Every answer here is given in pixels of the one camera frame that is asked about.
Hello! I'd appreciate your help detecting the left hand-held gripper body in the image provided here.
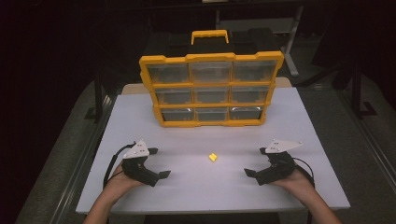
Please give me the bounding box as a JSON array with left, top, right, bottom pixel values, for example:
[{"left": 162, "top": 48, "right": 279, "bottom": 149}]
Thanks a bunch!
[{"left": 120, "top": 139, "right": 161, "bottom": 188}]

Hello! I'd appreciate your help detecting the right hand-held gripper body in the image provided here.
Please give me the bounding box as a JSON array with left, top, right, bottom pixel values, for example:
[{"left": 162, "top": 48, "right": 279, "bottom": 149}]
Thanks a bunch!
[{"left": 253, "top": 138, "right": 304, "bottom": 187}]

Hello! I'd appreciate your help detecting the clear plastic drawer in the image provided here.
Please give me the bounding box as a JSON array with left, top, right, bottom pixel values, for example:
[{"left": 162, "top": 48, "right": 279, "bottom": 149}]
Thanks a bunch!
[{"left": 190, "top": 61, "right": 233, "bottom": 84}]

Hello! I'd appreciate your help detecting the yellow and black organizer cabinet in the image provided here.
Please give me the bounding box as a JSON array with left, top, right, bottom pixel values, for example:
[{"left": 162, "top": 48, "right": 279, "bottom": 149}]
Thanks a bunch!
[{"left": 138, "top": 27, "right": 285, "bottom": 129}]

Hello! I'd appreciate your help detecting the person's left hand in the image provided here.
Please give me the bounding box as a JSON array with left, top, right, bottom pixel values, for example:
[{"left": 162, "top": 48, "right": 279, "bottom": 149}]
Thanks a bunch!
[{"left": 104, "top": 161, "right": 146, "bottom": 201}]

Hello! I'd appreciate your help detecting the person's right hand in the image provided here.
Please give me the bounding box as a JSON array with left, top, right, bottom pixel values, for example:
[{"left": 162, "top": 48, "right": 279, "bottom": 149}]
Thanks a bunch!
[{"left": 270, "top": 167, "right": 316, "bottom": 205}]

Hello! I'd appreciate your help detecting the black metal stand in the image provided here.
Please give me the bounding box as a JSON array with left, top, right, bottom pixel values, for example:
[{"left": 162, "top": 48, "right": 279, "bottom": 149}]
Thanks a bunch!
[
  {"left": 85, "top": 71, "right": 106, "bottom": 124},
  {"left": 351, "top": 62, "right": 379, "bottom": 119}
]

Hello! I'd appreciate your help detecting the grid of clear drawers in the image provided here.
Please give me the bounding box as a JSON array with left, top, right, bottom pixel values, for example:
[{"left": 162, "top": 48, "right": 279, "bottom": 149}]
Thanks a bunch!
[{"left": 147, "top": 60, "right": 278, "bottom": 122}]

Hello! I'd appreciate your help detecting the metal floor rail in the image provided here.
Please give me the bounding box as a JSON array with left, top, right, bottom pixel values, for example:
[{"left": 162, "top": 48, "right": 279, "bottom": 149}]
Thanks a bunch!
[
  {"left": 49, "top": 92, "right": 118, "bottom": 224},
  {"left": 337, "top": 90, "right": 396, "bottom": 185}
]

